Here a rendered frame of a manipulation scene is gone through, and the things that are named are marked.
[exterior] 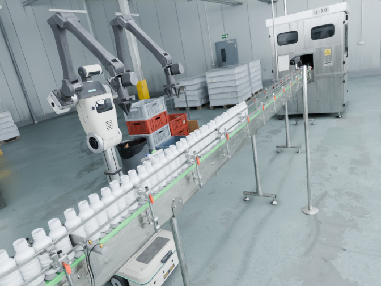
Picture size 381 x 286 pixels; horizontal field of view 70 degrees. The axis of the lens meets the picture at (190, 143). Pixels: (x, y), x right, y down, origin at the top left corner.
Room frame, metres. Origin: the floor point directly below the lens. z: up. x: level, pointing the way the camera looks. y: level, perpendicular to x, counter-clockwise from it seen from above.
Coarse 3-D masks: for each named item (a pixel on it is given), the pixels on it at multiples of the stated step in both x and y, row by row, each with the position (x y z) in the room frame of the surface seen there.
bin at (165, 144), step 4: (176, 136) 2.52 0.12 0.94; (180, 136) 2.50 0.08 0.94; (184, 136) 2.47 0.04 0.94; (168, 140) 2.45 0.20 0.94; (172, 140) 2.50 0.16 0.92; (176, 140) 2.53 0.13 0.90; (160, 144) 2.35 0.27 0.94; (164, 144) 2.39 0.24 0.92; (168, 144) 2.44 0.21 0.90; (172, 144) 2.49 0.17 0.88; (156, 148) 2.28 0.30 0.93; (160, 148) 2.25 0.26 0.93; (164, 148) 2.23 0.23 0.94; (164, 152) 2.23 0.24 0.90
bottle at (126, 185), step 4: (124, 176) 1.19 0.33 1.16; (128, 176) 1.18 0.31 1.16; (124, 180) 1.15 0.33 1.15; (128, 180) 1.16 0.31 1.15; (124, 184) 1.15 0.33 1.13; (128, 184) 1.15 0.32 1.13; (132, 184) 1.17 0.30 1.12; (124, 188) 1.14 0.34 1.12; (128, 188) 1.14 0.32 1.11; (132, 192) 1.15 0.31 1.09; (128, 196) 1.14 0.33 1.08; (132, 196) 1.15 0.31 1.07; (128, 200) 1.14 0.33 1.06; (132, 200) 1.15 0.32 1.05; (128, 204) 1.14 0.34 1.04; (136, 204) 1.16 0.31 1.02; (128, 208) 1.14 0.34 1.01; (132, 208) 1.14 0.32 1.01
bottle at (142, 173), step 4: (140, 168) 1.25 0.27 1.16; (144, 168) 1.26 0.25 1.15; (140, 172) 1.25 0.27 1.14; (144, 172) 1.26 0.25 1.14; (140, 176) 1.24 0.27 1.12; (144, 176) 1.24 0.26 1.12; (140, 180) 1.24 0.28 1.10; (148, 180) 1.25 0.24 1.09; (144, 184) 1.24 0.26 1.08; (148, 184) 1.25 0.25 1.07; (144, 188) 1.24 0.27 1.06; (152, 192) 1.26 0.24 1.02; (144, 196) 1.24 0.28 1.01
